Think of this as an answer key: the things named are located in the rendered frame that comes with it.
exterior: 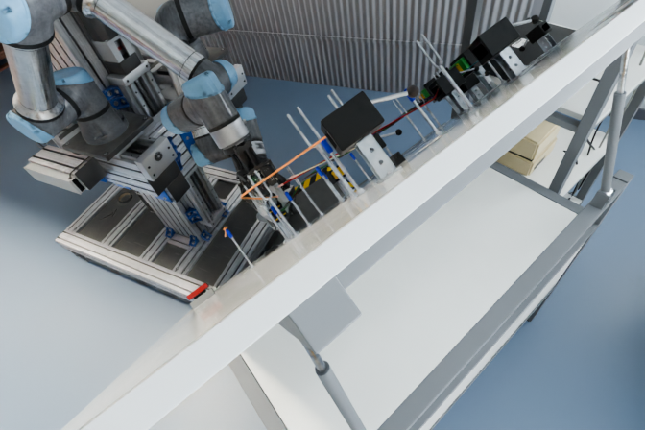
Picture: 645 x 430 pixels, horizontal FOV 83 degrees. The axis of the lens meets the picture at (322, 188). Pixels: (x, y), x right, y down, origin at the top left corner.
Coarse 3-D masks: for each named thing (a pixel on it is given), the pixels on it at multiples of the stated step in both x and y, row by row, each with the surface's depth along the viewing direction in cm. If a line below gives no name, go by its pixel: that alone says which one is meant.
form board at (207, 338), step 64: (640, 0) 32; (576, 64) 28; (448, 128) 56; (512, 128) 25; (384, 192) 23; (320, 256) 19; (192, 320) 38; (256, 320) 18; (128, 384) 19; (192, 384) 16
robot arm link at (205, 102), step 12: (204, 72) 73; (192, 84) 71; (204, 84) 72; (216, 84) 73; (192, 96) 72; (204, 96) 72; (216, 96) 73; (228, 96) 76; (192, 108) 74; (204, 108) 73; (216, 108) 73; (228, 108) 75; (192, 120) 77; (204, 120) 75; (216, 120) 74; (228, 120) 75
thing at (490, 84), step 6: (462, 54) 108; (468, 54) 108; (456, 60) 111; (468, 60) 107; (474, 60) 108; (474, 66) 107; (480, 66) 111; (468, 72) 109; (474, 72) 112; (480, 72) 110; (480, 78) 112; (486, 78) 110; (486, 84) 112; (492, 84) 110; (498, 84) 109
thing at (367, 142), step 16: (400, 96) 40; (416, 96) 40; (336, 112) 38; (352, 112) 38; (368, 112) 38; (336, 128) 38; (352, 128) 38; (368, 128) 38; (336, 144) 38; (352, 144) 38; (368, 144) 39; (368, 160) 39; (384, 160) 39; (384, 176) 39
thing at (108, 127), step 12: (108, 108) 121; (84, 120) 117; (96, 120) 118; (108, 120) 121; (120, 120) 124; (84, 132) 120; (96, 132) 120; (108, 132) 121; (120, 132) 124; (96, 144) 122
